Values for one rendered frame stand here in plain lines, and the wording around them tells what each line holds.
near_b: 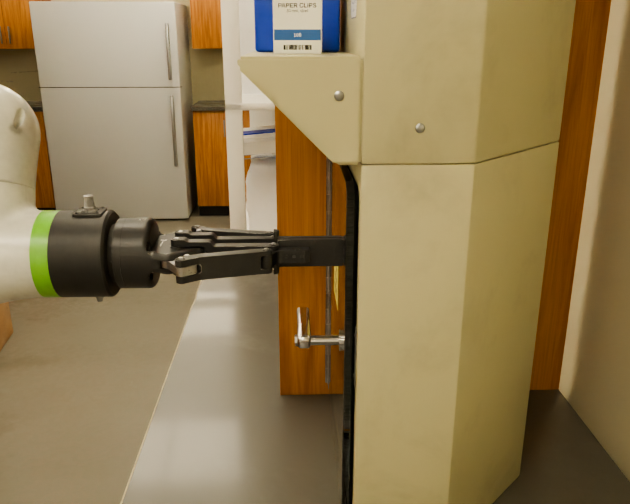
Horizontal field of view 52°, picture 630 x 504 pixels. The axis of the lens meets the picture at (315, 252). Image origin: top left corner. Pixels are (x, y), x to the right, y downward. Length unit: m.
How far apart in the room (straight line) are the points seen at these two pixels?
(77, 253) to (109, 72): 5.03
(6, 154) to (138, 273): 0.18
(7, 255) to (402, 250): 0.39
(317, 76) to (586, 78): 0.56
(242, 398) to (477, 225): 0.60
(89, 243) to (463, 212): 0.37
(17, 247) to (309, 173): 0.47
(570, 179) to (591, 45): 0.20
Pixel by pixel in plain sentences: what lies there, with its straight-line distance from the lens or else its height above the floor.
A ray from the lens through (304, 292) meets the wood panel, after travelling 1.06.
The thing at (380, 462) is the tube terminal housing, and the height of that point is 1.07.
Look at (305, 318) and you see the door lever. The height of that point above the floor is 1.21.
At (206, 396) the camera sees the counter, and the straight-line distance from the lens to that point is 1.15.
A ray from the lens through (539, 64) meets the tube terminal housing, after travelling 0.74.
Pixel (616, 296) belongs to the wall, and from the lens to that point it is 1.10.
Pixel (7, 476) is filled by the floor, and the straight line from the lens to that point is 2.74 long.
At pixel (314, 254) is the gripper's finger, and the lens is 0.68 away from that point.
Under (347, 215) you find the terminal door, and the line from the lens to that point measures 0.64.
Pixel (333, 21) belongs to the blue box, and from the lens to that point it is 0.80.
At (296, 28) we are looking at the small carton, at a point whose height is 1.54.
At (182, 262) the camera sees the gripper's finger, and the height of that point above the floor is 1.32.
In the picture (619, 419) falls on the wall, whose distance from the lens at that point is 1.12.
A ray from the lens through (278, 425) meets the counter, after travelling 1.06.
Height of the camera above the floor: 1.53
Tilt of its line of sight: 18 degrees down
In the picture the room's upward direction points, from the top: straight up
